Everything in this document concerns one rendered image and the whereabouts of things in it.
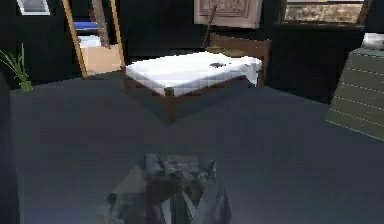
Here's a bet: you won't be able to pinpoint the wooden door frame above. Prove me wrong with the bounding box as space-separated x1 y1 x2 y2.
61 0 126 79

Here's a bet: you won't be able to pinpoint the pale framed wall picture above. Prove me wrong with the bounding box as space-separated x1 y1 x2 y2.
193 0 264 30

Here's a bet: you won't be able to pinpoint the white framed wall picture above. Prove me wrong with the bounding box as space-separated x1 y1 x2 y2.
16 0 52 17

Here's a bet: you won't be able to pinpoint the black cabinet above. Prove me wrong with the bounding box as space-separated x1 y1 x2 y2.
266 21 366 104

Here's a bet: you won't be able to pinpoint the white bed with wooden frame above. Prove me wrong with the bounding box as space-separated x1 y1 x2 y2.
121 33 272 125

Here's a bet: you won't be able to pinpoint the window with wooden frame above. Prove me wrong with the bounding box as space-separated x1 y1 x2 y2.
279 0 372 25

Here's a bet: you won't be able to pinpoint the white pillow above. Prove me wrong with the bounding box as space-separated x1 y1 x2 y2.
362 32 384 51

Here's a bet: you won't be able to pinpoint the green house plant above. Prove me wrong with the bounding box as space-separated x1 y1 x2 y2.
0 43 34 93

